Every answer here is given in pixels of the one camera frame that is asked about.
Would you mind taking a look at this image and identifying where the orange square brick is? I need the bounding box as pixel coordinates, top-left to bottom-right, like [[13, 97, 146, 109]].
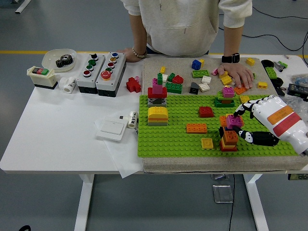
[[222, 129, 239, 143]]

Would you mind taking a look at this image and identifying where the person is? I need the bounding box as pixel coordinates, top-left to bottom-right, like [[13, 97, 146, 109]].
[[117, 0, 255, 89]]

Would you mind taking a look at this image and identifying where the red cross-shaped brick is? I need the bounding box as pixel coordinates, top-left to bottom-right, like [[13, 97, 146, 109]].
[[126, 77, 142, 93]]

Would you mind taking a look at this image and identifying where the person's right hand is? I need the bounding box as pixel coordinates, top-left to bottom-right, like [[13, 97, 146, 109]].
[[117, 48, 145, 63]]

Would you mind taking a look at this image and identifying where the bag with blue parts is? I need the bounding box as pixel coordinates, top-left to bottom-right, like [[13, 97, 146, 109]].
[[290, 73, 308, 87]]

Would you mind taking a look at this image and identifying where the thin black hanging cable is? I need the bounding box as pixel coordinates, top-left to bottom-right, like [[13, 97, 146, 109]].
[[228, 173, 235, 231]]

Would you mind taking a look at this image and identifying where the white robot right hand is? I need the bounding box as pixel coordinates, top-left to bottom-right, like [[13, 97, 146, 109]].
[[232, 95, 308, 154]]

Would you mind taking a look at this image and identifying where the cream red-green switch box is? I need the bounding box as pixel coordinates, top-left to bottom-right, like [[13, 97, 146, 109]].
[[26, 66, 58, 90]]

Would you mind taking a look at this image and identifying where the magenta tall brick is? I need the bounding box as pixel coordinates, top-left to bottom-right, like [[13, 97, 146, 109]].
[[152, 78, 163, 95]]

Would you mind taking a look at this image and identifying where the grey-brown foam mat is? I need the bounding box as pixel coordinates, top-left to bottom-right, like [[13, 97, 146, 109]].
[[141, 57, 308, 174]]

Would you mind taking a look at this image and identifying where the dark green frame brick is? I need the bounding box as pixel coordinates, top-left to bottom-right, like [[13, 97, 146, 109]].
[[214, 99, 236, 108]]

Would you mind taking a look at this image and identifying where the yellow rounded brick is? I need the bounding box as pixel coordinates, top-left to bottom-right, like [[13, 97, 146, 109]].
[[147, 106, 168, 118]]

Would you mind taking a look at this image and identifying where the white tube with black writing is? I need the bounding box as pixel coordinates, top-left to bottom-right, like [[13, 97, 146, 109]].
[[127, 111, 138, 129]]

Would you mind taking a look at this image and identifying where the white paper sheet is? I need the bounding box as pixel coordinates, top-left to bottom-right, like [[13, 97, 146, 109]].
[[94, 112, 144, 179]]

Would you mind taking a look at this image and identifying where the white translucent dish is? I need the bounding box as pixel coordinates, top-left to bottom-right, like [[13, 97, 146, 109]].
[[42, 49, 77, 73]]

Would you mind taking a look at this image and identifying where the dark green long brick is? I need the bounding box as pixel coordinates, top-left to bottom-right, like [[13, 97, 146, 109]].
[[165, 82, 183, 94]]

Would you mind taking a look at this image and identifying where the green studded baseplate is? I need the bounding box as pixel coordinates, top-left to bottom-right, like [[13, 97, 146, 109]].
[[136, 94, 308, 158]]

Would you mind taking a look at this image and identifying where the orange wide brick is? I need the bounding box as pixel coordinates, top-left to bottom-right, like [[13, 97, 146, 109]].
[[219, 115, 245, 128]]

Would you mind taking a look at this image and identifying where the black device green print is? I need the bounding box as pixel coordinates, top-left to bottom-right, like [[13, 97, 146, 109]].
[[287, 83, 308, 99]]

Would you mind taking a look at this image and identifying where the large metal floor plate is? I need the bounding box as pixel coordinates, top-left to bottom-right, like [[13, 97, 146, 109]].
[[212, 184, 234, 204]]

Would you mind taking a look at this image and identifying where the grey green tool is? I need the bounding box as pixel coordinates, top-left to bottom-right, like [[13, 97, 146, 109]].
[[273, 61, 289, 72]]

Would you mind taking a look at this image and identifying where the person's left hand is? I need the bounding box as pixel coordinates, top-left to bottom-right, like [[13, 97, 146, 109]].
[[218, 63, 255, 89]]

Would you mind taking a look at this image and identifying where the black strap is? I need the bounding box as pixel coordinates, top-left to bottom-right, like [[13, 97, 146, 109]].
[[273, 77, 287, 96]]

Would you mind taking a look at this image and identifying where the black desk control unit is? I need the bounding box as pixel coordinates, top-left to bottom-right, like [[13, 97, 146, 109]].
[[288, 173, 308, 181]]

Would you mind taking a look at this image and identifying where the grey wide brick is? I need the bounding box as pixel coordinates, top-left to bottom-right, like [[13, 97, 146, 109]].
[[147, 119, 168, 127]]

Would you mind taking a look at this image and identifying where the red sloped brick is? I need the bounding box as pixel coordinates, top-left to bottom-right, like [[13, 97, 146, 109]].
[[198, 106, 215, 118]]

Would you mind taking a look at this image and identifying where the white pipe tee fitting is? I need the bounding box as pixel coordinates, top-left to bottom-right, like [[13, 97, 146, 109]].
[[59, 76, 77, 93]]

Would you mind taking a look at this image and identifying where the black metal gear stack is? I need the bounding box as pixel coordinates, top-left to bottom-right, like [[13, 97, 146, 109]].
[[55, 54, 74, 68]]

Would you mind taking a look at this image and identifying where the grey emergency-stop control box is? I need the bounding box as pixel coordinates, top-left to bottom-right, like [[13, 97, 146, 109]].
[[95, 51, 127, 98]]

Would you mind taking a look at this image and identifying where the red-orange base brick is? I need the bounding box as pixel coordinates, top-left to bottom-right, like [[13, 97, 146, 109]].
[[219, 144, 238, 153]]

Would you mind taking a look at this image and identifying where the red wide brick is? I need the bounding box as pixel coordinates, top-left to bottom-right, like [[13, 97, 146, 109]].
[[147, 87, 167, 99]]

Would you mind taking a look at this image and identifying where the magenta square toy brick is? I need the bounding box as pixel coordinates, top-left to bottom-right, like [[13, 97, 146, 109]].
[[226, 114, 243, 130], [221, 86, 235, 99]]

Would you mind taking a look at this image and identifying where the white table leg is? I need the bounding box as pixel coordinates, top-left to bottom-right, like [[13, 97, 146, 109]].
[[243, 173, 270, 231], [74, 174, 95, 231]]

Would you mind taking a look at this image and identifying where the white furniture foot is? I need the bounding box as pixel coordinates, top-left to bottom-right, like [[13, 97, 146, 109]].
[[14, 0, 32, 14]]

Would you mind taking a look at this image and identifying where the orange long brick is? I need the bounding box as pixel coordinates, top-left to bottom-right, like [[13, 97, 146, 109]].
[[233, 85, 248, 95], [186, 123, 208, 135]]

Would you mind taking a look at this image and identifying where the looped black floor cable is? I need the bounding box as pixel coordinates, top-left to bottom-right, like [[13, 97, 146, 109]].
[[242, 31, 308, 51]]

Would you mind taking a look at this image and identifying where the clear plastic bag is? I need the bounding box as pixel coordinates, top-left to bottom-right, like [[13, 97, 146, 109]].
[[285, 96, 308, 114]]

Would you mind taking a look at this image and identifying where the white wall switch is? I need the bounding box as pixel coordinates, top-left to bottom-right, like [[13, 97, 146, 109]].
[[96, 119, 127, 142]]

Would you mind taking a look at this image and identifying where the grey brick base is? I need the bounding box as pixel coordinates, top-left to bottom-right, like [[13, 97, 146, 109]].
[[148, 97, 167, 108]]

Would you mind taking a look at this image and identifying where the black smartwatch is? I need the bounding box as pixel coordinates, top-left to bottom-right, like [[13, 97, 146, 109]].
[[221, 52, 241, 64]]

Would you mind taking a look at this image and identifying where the grey four-button control box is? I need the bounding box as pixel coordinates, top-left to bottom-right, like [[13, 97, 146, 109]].
[[76, 53, 106, 94]]

